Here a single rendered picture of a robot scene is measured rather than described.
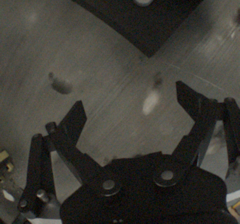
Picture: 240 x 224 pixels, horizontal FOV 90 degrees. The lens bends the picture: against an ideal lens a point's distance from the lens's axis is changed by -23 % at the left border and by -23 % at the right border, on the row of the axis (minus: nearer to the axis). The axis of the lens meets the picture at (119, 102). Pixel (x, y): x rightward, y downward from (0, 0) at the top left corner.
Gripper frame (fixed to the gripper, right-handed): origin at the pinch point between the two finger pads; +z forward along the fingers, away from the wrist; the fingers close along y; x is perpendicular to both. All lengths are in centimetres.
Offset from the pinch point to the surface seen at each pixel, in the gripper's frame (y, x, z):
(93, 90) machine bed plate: -8.7, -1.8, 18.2
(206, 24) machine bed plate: 23.0, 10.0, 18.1
